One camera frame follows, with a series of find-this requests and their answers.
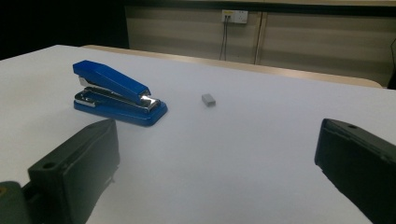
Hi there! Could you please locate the black curtain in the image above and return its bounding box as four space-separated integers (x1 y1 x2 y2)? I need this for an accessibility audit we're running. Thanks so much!
0 0 130 62

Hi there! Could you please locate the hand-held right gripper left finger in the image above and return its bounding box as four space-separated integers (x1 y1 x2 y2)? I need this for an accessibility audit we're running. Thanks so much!
27 119 121 224

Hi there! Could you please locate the blue stapler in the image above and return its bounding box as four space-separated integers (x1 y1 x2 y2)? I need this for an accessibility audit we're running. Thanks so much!
72 60 168 128

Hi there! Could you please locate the black horizontal bar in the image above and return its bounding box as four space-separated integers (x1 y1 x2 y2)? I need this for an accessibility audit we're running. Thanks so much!
124 0 396 18

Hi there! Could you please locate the white board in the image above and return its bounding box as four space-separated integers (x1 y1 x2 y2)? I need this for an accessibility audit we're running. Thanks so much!
0 44 396 224

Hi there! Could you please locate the white wall socket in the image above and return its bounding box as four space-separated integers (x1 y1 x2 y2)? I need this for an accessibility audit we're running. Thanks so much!
221 9 249 24

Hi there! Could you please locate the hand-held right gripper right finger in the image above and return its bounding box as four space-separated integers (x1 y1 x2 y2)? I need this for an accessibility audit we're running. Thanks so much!
314 118 396 224

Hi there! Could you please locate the gray staple block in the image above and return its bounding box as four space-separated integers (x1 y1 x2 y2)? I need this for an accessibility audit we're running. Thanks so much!
201 93 217 107

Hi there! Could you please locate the black wall cable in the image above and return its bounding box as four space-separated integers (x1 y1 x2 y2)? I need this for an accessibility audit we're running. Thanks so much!
219 15 228 61
222 15 232 62

